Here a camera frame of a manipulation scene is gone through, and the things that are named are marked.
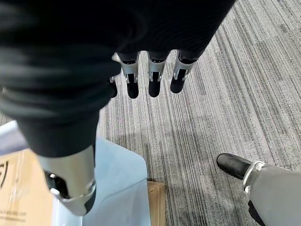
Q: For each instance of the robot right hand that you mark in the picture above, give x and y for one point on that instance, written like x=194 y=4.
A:
x=70 y=70

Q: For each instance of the printed brown cardboard box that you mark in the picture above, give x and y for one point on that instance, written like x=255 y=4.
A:
x=21 y=188

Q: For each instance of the robot dark foot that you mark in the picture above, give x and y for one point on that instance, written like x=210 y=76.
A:
x=232 y=166

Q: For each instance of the robot silver leg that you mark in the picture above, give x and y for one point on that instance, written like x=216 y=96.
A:
x=275 y=195

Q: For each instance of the plain brown cardboard box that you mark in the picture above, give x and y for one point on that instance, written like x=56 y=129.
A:
x=156 y=204

